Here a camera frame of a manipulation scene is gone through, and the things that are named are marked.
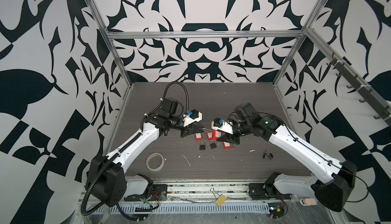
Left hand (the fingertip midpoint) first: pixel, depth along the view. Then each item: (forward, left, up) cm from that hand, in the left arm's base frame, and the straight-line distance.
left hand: (203, 125), depth 73 cm
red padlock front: (-2, -14, -20) cm, 25 cm away
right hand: (-3, -7, -1) cm, 8 cm away
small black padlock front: (-1, -6, -21) cm, 22 cm away
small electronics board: (-32, -32, -23) cm, 51 cm away
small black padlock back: (-1, 0, -22) cm, 22 cm away
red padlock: (-5, -6, 0) cm, 8 cm away
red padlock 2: (+4, +2, -21) cm, 21 cm away
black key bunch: (-8, -34, -19) cm, 40 cm away
